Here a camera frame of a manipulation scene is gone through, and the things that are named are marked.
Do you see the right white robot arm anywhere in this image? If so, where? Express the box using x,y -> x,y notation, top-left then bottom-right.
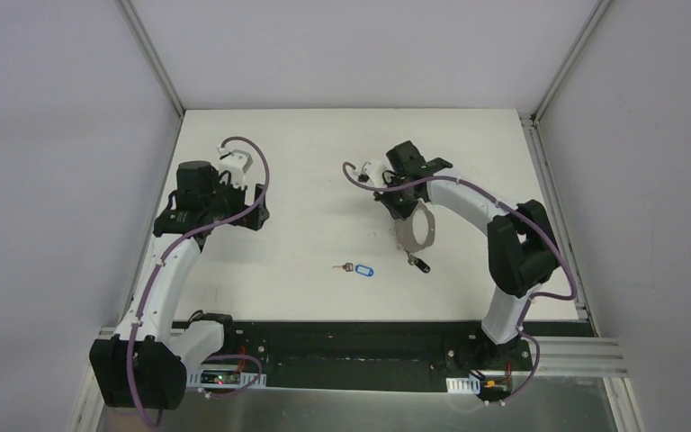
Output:
357,141 -> 559,369

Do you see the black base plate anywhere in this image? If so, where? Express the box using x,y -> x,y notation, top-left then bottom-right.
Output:
172,320 -> 596,393

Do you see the keyring with black key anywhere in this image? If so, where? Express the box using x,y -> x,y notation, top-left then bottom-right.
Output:
394,202 -> 435,274

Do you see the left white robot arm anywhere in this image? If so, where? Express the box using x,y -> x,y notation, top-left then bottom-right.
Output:
89,156 -> 269,410

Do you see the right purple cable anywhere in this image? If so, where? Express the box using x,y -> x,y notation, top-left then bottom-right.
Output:
341,160 -> 578,409

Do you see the blue tag key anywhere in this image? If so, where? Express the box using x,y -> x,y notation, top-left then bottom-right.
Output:
334,262 -> 375,277

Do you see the left white cable duct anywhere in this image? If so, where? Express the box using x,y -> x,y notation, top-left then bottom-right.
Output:
186,369 -> 266,391

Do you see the white cable duct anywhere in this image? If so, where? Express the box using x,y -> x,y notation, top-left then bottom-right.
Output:
445,375 -> 481,395
186,369 -> 266,391

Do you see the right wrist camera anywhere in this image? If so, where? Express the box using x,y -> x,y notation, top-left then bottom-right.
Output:
356,160 -> 389,188

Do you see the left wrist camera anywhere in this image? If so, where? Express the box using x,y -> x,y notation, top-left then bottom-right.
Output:
217,148 -> 253,187

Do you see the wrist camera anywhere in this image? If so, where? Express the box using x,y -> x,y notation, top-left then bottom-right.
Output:
217,148 -> 253,187
356,160 -> 389,188

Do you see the right white cable duct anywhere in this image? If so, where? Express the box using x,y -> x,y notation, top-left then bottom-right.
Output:
445,375 -> 481,395

